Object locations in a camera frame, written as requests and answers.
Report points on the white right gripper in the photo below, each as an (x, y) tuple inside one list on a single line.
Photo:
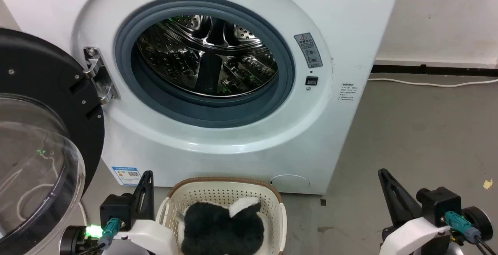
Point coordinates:
[(408, 235)]

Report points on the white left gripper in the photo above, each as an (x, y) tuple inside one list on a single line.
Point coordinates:
[(151, 237)]

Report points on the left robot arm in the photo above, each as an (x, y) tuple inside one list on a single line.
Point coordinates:
[(72, 241)]

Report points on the white front-load washing machine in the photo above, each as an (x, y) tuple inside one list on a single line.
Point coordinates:
[(311, 130)]

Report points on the blue energy label sticker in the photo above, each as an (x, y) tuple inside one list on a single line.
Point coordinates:
[(126, 175)]

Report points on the cream plastic laundry basket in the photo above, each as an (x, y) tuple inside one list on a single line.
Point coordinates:
[(218, 192)]

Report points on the black and white plush toy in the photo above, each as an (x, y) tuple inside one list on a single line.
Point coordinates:
[(218, 231)]

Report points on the yellow paper scrap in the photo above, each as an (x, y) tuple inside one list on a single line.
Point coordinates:
[(488, 184)]

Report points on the round white filter cover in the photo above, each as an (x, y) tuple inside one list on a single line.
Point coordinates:
[(290, 184)]

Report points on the small printed text sticker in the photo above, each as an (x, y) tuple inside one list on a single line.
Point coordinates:
[(346, 91)]

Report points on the chrome door hinge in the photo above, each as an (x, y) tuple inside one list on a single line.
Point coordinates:
[(97, 76)]

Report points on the black baseboard strip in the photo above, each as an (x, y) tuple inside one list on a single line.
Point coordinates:
[(428, 70)]

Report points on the grey rubber door gasket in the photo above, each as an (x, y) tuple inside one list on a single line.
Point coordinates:
[(125, 53)]

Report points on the black door latch slot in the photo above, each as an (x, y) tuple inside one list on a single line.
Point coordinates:
[(311, 81)]

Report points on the stainless steel washer drum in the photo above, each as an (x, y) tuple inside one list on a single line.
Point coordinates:
[(202, 60)]

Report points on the black washer door with glass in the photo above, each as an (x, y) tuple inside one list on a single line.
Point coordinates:
[(39, 72)]

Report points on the grey warning label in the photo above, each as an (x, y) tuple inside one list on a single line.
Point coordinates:
[(308, 51)]

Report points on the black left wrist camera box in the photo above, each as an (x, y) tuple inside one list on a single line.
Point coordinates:
[(116, 210)]

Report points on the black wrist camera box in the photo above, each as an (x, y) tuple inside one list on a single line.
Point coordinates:
[(439, 204), (116, 210)]

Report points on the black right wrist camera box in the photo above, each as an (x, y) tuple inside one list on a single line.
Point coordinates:
[(439, 204)]

